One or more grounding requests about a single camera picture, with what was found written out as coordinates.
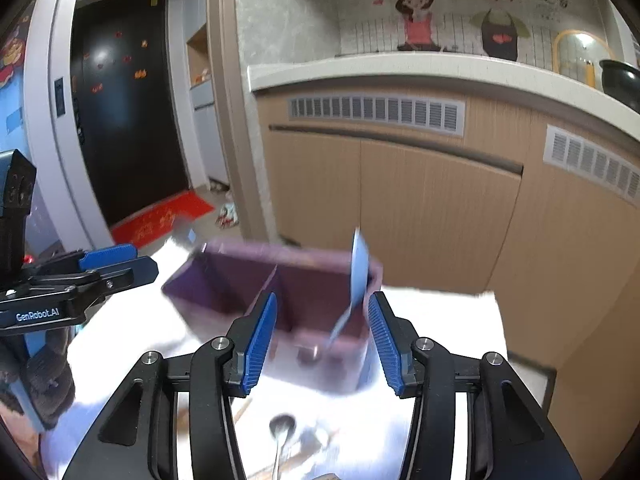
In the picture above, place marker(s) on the right cabinet vent grille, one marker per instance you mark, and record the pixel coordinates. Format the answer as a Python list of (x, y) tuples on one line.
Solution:
[(590, 161)]

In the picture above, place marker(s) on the light blue plastic spoon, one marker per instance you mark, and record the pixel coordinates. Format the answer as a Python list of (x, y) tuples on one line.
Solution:
[(358, 283)]

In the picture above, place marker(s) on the glass pot lid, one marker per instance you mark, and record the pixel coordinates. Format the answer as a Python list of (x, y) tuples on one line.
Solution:
[(577, 55)]

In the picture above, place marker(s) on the cabinet vent grille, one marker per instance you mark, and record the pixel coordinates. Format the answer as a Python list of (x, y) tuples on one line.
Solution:
[(590, 161), (436, 115)]

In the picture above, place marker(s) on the black entrance door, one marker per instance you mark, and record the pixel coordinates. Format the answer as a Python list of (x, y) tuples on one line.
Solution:
[(123, 108)]

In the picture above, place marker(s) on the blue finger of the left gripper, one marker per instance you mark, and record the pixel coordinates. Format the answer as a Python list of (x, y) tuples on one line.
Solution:
[(107, 257), (129, 274)]

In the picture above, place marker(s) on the dark gloved left hand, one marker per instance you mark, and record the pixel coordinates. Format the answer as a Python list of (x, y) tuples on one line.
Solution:
[(36, 379)]

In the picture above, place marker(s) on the red door mat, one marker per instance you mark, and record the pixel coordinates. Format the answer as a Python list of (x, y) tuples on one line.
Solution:
[(153, 223)]

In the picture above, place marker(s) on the white textured towel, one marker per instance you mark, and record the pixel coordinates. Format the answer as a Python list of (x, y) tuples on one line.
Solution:
[(360, 435)]

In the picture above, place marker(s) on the purple plastic utensil caddy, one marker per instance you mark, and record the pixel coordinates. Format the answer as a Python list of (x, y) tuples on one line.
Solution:
[(320, 340)]

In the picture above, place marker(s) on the small dark metal spoon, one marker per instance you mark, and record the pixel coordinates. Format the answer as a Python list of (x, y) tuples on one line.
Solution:
[(282, 427)]

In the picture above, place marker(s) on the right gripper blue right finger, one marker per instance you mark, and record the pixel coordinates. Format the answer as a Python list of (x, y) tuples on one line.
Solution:
[(389, 342)]

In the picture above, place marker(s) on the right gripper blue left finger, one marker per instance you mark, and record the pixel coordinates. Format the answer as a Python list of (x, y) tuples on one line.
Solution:
[(258, 344)]

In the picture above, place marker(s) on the left cabinet vent grille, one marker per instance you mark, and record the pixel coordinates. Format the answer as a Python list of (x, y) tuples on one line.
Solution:
[(436, 115)]

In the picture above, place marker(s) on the black cooking pot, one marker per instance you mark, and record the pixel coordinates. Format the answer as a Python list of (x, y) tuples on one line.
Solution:
[(621, 81)]

